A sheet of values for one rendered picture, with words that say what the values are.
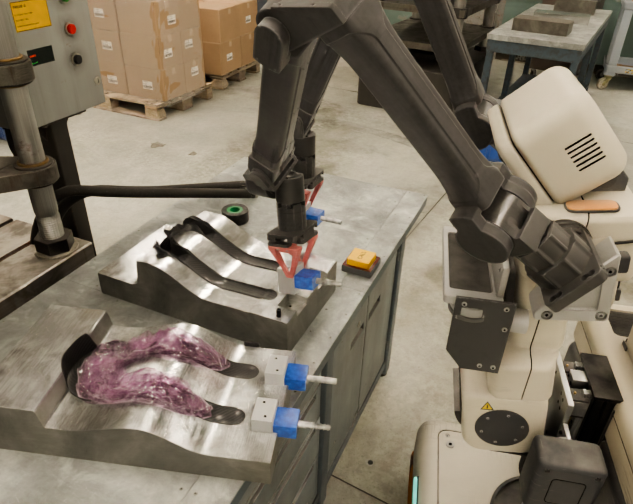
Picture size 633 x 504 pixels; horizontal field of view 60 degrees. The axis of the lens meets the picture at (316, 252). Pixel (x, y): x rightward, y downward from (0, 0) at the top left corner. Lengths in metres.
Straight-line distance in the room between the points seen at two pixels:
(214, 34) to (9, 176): 4.35
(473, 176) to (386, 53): 0.20
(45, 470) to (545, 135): 0.95
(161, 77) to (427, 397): 3.61
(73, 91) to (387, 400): 1.51
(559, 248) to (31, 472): 0.89
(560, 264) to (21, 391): 0.86
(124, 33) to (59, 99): 3.39
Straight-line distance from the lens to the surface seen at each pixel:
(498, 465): 1.74
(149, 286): 1.29
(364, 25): 0.64
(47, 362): 1.09
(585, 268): 0.81
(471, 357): 1.05
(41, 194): 1.56
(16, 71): 1.44
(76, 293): 1.44
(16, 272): 1.61
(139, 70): 5.08
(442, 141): 0.70
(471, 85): 1.14
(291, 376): 1.03
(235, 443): 0.96
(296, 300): 1.20
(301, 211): 1.06
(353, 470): 1.99
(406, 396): 2.23
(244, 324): 1.18
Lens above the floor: 1.60
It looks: 32 degrees down
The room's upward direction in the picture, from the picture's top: 2 degrees clockwise
